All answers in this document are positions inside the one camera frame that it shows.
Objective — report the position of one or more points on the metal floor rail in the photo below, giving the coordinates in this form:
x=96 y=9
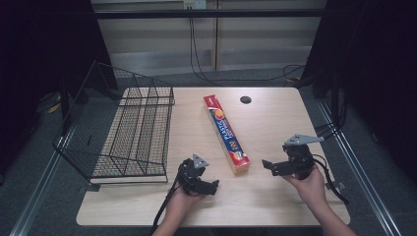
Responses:
x=36 y=193
x=360 y=170

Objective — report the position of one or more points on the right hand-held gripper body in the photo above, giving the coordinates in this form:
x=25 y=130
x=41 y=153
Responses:
x=299 y=157

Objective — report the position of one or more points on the person's left hand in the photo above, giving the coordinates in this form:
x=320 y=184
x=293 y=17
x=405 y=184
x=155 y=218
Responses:
x=179 y=205

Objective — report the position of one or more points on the white wall power outlet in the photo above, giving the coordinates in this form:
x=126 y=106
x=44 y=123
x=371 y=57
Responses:
x=194 y=4

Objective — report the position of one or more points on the red plastic wrap box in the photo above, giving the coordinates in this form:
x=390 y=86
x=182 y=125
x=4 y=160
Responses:
x=226 y=134

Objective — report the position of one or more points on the black curtain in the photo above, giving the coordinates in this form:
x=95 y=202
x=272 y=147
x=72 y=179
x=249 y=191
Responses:
x=36 y=59
x=377 y=65

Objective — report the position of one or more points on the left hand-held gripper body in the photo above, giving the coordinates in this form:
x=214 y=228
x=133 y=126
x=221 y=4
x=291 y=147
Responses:
x=191 y=175

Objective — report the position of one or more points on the dark horizontal bar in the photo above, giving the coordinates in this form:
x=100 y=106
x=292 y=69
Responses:
x=209 y=13

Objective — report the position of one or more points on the person's right hand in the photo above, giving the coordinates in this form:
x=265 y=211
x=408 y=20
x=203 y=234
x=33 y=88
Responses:
x=306 y=190

